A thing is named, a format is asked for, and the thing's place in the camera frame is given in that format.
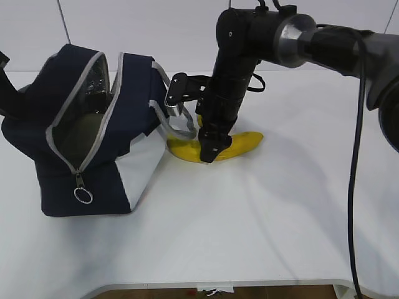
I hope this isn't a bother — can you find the yellow pear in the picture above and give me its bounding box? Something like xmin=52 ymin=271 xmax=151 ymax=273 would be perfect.
xmin=197 ymin=115 xmax=203 ymax=128

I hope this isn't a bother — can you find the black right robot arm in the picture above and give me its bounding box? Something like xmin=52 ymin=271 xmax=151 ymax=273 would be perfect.
xmin=196 ymin=6 xmax=398 ymax=163

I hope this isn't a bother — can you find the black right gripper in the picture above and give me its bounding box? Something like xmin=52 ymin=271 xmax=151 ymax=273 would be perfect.
xmin=196 ymin=75 xmax=249 ymax=163

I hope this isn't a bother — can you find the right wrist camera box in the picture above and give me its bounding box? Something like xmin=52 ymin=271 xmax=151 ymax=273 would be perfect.
xmin=165 ymin=72 xmax=188 ymax=116

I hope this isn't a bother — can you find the navy blue lunch bag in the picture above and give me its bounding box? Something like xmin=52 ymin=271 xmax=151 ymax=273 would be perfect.
xmin=1 ymin=44 xmax=198 ymax=217

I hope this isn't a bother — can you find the yellow banana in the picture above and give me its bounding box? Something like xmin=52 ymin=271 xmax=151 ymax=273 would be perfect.
xmin=166 ymin=131 xmax=264 ymax=163

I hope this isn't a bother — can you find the glass container green lid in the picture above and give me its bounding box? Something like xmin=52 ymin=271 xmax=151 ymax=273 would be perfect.
xmin=59 ymin=113 xmax=103 ymax=168

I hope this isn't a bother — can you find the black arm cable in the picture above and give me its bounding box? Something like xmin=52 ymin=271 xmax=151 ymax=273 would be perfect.
xmin=246 ymin=18 xmax=368 ymax=299

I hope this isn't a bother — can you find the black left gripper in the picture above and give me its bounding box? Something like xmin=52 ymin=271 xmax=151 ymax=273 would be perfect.
xmin=1 ymin=52 xmax=22 ymax=117

